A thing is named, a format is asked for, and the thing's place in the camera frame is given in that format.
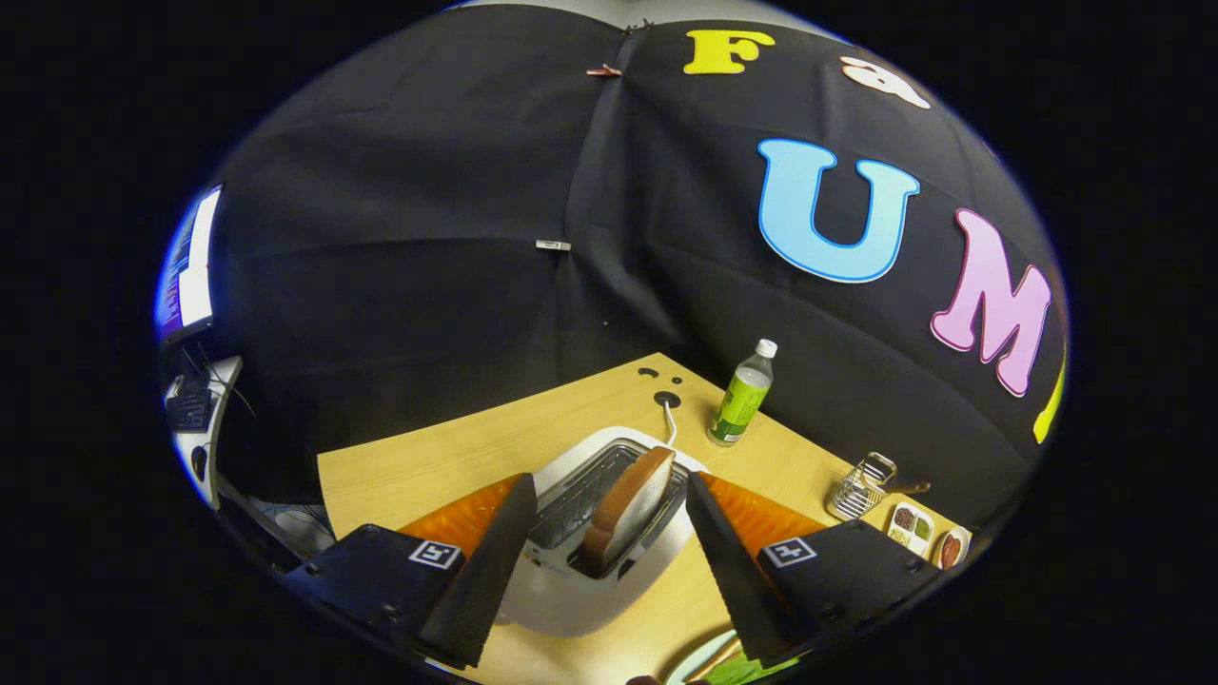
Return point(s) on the pale green round plate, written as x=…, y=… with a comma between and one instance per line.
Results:
x=690, y=666

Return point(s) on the black backdrop cloth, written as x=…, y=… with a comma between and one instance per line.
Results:
x=400, y=285

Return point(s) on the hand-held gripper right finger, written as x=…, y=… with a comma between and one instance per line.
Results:
x=728, y=561

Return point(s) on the silver binder clip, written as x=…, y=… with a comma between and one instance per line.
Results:
x=553, y=245

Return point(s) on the brown crust bread slice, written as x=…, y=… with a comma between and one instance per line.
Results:
x=628, y=509

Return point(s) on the brown wooden utensil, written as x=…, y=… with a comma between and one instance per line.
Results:
x=913, y=488

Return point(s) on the pile of dark beans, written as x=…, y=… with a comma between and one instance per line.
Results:
x=904, y=519

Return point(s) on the white round plate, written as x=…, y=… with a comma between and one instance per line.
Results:
x=963, y=542

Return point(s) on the green lettuce leaf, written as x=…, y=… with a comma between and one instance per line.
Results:
x=752, y=673

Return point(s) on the white divided dish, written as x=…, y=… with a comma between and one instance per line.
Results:
x=912, y=547

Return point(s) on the computer monitor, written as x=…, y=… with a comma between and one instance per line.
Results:
x=195, y=266

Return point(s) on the green label plastic bottle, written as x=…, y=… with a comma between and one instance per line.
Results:
x=740, y=400

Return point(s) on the brown meat steak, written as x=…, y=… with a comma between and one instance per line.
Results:
x=951, y=552

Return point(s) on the white toaster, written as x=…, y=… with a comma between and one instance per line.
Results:
x=590, y=609

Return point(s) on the black keyboard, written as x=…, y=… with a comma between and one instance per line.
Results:
x=190, y=411

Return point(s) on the white side desk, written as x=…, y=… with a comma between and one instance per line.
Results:
x=224, y=376

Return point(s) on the pink cloth clip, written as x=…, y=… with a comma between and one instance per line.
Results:
x=604, y=70

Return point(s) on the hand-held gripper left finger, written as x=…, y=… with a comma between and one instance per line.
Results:
x=490, y=561

